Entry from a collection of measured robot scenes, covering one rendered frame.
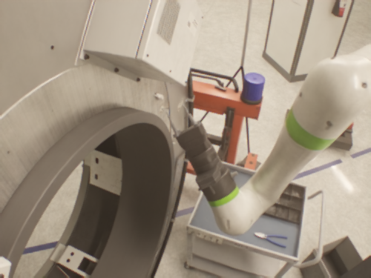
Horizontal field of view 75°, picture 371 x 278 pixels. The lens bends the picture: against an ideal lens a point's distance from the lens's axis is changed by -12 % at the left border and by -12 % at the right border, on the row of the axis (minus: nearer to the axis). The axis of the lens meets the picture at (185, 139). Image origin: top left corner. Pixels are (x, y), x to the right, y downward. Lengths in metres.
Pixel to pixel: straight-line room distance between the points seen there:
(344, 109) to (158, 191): 0.77
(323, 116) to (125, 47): 0.35
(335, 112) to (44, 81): 0.47
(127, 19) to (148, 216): 0.84
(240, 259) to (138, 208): 0.80
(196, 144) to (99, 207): 0.78
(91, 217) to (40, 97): 1.02
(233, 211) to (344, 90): 0.42
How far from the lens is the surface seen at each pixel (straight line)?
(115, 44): 0.45
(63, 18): 0.45
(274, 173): 0.70
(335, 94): 0.49
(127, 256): 1.18
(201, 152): 0.70
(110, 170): 1.18
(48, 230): 2.33
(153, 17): 0.44
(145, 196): 1.10
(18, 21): 0.40
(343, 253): 2.10
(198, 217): 1.39
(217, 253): 1.70
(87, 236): 1.39
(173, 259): 2.00
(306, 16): 3.36
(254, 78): 1.49
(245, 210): 0.76
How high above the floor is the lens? 1.88
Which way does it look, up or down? 45 degrees down
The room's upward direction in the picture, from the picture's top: straight up
